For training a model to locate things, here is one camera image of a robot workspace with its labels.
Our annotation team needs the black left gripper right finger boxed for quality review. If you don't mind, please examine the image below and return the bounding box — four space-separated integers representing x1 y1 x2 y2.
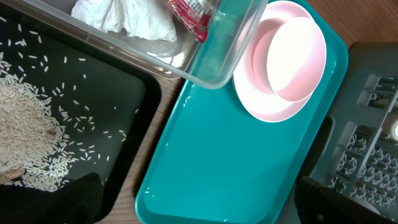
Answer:
294 177 394 224

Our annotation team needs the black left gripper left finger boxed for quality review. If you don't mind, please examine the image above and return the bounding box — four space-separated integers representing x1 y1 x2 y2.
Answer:
1 173 104 224

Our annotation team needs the cooked white rice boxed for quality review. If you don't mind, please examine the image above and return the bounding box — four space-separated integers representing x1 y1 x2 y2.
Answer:
0 15 141 193

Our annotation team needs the pink plate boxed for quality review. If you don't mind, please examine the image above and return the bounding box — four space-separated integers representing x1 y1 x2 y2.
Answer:
233 1 313 123

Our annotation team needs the pink small bowl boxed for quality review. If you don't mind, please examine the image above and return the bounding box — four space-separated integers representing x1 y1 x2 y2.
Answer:
252 17 326 102

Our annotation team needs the white napkin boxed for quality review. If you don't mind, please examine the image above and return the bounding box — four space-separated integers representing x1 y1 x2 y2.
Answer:
71 0 177 42

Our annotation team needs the red sauce packet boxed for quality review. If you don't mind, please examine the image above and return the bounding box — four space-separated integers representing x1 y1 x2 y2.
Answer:
165 0 219 43

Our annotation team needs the grey dishwasher rack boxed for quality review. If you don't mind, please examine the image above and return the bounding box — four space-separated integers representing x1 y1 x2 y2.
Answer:
276 42 398 224

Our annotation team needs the black tray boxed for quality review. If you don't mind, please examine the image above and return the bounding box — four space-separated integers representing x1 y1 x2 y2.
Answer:
1 1 161 220

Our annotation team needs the teal plastic tray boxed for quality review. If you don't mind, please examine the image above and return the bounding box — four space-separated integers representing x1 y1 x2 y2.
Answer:
135 1 348 223

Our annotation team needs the clear plastic bin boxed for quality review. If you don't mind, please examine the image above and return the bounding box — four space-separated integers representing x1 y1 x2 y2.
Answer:
1 0 267 89

